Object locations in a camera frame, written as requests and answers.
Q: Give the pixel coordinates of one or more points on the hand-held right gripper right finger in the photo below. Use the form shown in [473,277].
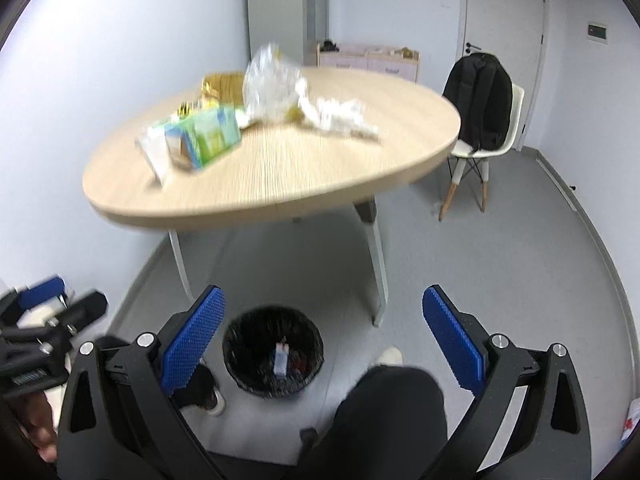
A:
[452,337]

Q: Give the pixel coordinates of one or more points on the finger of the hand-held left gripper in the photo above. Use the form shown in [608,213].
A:
[85,310]
[44,292]

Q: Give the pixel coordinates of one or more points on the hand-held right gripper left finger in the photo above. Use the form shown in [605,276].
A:
[192,340]

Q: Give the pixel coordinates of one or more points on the black trash bin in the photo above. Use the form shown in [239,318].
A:
[250,330]

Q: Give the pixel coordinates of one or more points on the green white medicine box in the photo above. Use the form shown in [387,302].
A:
[207,135]

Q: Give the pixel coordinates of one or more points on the white yellow snack packet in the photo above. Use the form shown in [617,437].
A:
[192,106]

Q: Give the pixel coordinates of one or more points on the white tissue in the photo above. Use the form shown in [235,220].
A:
[340,112]

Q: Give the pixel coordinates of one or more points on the gold foil bag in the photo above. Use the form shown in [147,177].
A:
[225,86]

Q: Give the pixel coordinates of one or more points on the clear plastic bag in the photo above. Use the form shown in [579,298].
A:
[270,85]

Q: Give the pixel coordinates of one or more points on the person's left hand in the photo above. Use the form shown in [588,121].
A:
[37,425]

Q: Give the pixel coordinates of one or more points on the person's white right shoe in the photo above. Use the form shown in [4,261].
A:
[391,357]

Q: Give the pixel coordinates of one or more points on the person's white shoe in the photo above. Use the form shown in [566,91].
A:
[217,402]
[391,357]

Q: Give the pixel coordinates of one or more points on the person's white left shoe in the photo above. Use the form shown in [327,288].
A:
[217,402]

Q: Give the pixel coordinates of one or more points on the small white blue carton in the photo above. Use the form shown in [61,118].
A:
[281,360]

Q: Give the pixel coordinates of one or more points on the black office chair caster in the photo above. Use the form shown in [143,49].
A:
[308,436]

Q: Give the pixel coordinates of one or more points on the red white bag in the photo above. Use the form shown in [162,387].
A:
[632,422]

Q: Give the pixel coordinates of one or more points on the round wooden table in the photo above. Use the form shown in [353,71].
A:
[310,170]

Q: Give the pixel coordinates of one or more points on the white chair with wooden legs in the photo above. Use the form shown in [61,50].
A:
[515,120]

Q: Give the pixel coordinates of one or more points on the black backpack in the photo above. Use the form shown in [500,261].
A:
[480,100]

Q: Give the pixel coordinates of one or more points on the pink drawer cabinet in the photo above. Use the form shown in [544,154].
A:
[370,62]

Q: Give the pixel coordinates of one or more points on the yellow item on cabinet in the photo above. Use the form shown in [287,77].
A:
[407,52]

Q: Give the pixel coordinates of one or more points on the black item on cabinet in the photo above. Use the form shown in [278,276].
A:
[329,45]

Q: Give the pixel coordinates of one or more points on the white door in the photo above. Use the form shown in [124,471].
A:
[505,10]

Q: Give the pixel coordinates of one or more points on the dark wall panel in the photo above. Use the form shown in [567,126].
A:
[597,31]

